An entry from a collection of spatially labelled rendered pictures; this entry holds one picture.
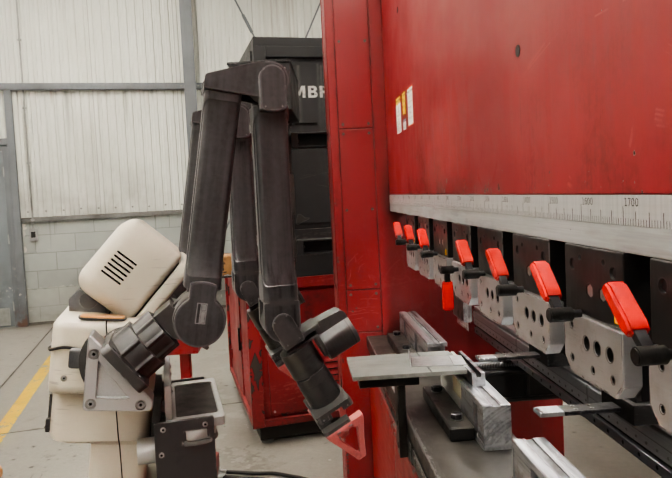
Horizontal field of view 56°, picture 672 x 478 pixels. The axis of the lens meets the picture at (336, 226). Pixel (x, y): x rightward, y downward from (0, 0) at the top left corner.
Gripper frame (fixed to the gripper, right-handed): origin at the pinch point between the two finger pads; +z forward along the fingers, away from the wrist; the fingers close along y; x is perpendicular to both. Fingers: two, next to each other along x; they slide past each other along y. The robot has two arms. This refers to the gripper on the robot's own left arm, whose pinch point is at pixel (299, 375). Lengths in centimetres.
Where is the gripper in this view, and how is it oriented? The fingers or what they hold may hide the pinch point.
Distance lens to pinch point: 153.3
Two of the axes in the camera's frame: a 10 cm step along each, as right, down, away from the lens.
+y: -2.6, -0.4, 9.6
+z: 4.8, 8.6, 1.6
